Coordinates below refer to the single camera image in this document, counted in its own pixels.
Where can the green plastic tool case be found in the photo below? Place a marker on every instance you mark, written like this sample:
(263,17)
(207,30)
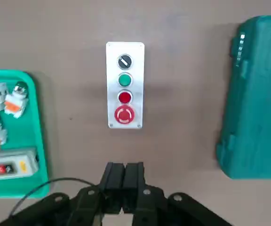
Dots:
(255,106)

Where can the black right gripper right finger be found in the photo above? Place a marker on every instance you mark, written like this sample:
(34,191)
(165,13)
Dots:
(134,176)

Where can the white button box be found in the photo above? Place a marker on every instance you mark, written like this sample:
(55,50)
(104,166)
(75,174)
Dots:
(112,94)

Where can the orange-white green-headed push-button switch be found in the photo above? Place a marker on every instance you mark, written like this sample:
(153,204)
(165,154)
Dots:
(14,107)

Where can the green plastic tray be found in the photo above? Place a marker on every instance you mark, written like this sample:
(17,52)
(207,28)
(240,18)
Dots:
(35,131)

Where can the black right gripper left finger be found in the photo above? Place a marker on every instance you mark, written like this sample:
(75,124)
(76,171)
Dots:
(113,176)

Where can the grey two-button switch box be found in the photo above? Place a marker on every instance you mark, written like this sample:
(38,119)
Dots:
(13,164)

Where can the black selector switch knob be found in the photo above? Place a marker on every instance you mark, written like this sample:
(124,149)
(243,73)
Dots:
(124,61)

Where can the red flat push button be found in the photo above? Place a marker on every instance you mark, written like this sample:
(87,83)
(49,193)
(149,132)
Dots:
(125,97)

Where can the red emergency stop button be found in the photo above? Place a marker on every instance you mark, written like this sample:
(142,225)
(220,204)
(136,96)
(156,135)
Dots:
(124,115)

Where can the green round push button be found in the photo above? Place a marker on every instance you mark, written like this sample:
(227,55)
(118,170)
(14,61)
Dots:
(125,80)

